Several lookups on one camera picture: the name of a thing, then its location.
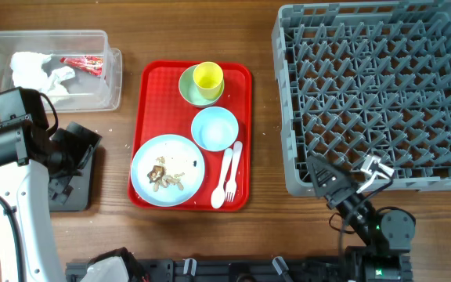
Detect red snack wrapper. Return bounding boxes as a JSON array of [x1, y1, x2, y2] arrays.
[[60, 56, 103, 77]]

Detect white napkin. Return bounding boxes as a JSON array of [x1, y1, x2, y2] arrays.
[[10, 52, 75, 104]]

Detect white plastic spoon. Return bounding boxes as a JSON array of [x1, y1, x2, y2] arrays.
[[211, 148, 233, 209]]

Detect light blue bowl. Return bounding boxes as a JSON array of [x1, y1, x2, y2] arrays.
[[191, 107, 239, 152]]

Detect yellow plastic cup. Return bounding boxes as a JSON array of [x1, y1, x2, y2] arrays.
[[193, 61, 224, 99]]

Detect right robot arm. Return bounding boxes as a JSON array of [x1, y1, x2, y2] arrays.
[[306, 155, 416, 281]]

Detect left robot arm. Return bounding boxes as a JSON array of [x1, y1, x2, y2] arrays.
[[0, 87, 101, 281]]

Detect grey dishwasher rack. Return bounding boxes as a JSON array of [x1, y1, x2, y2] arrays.
[[272, 1, 451, 197]]

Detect black plastic tray bin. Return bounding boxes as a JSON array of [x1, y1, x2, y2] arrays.
[[0, 141, 96, 215]]

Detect clear plastic bin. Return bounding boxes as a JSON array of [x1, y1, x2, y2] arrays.
[[0, 30, 122, 113]]

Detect food scraps on plate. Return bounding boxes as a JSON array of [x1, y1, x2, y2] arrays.
[[147, 156, 197, 192]]

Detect red serving tray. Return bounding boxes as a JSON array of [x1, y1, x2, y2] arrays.
[[128, 60, 252, 212]]

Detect light blue plate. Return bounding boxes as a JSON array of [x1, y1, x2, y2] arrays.
[[131, 134, 205, 208]]

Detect white plastic fork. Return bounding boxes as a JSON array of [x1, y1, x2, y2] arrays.
[[225, 141, 243, 202]]

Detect green plastic bowl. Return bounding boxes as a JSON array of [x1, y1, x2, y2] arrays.
[[179, 64, 225, 108]]

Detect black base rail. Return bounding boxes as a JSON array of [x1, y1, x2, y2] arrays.
[[64, 256, 352, 282]]

